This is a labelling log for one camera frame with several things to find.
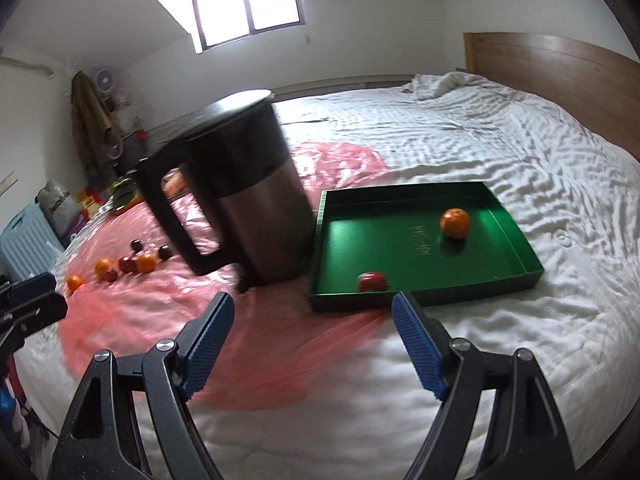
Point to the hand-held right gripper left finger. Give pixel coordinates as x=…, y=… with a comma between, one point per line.
x=205, y=350

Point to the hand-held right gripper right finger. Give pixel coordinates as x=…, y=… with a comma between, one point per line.
x=417, y=350

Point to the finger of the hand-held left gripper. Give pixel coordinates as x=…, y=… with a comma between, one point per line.
x=37, y=310
x=30, y=286

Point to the orange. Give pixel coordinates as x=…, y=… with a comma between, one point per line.
x=455, y=222
x=75, y=282
x=146, y=262
x=103, y=265

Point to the red apple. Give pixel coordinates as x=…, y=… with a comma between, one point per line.
x=372, y=281
x=112, y=275
x=126, y=263

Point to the green tray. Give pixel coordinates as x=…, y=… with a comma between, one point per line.
x=400, y=240

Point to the light blue suitcase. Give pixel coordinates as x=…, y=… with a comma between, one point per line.
x=25, y=240

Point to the pink plastic sheet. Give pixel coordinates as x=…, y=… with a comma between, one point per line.
x=280, y=350

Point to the grey bag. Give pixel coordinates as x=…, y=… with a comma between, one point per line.
x=50, y=200

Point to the red snack boxes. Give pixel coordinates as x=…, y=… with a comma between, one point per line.
x=87, y=202

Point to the blue cloth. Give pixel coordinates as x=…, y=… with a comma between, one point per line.
x=6, y=410

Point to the wooden ruler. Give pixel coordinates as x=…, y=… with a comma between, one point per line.
x=5, y=182

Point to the dark plum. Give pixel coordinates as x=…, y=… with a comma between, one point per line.
x=136, y=245
x=164, y=251

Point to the orange plate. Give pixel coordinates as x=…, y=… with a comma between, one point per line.
x=125, y=207

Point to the leafy green vegetable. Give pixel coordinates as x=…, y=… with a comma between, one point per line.
x=122, y=189

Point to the small white fan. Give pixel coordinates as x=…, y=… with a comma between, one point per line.
x=114, y=152
x=104, y=79

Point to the dark storage box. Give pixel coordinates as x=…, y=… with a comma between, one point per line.
x=132, y=147

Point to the black steel electric kettle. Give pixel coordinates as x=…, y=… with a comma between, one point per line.
x=260, y=185

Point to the brown coat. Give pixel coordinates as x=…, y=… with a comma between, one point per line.
x=87, y=120

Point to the wooden headboard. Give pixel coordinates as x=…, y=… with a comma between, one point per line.
x=550, y=60

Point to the window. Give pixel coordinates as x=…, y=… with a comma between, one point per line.
x=250, y=0

